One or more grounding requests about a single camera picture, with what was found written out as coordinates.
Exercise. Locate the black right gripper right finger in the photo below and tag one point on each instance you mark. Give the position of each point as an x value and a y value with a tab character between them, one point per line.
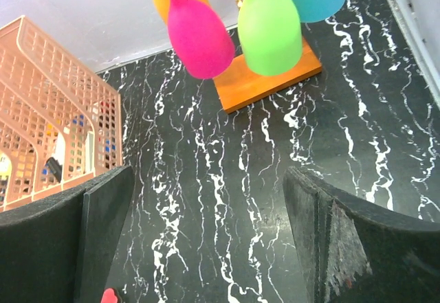
352	250

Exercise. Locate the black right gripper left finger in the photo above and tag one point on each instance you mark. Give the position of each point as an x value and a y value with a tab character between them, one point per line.
61	248

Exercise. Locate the green wine glass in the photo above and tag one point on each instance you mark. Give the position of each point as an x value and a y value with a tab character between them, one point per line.
270	35

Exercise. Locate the pink wine glass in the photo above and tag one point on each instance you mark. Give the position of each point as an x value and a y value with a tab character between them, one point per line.
199	38

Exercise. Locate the red bone-shaped toy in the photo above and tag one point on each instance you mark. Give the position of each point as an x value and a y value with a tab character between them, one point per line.
110	295

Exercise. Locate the peach plastic file organizer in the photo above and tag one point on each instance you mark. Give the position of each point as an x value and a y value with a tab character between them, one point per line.
61	124

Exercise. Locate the gold wire rack wooden base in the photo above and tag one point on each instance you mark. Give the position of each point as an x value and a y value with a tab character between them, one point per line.
238	86

